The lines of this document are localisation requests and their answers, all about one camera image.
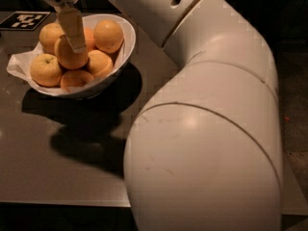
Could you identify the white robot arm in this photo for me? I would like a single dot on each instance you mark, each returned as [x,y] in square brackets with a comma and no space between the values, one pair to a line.
[205,152]

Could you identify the orange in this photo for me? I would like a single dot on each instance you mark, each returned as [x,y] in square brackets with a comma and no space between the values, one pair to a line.
[67,57]
[89,37]
[46,71]
[48,36]
[99,64]
[108,36]
[75,79]

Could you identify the white paper liner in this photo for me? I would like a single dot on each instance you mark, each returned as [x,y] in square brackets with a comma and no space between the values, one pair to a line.
[19,66]

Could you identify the black white marker tag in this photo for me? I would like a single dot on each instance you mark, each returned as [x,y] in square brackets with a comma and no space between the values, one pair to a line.
[23,21]

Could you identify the white bowl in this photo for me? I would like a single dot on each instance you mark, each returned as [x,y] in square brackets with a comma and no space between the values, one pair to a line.
[127,28]

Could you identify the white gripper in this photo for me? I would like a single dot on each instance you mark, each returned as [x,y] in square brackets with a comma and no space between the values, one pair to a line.
[72,24]

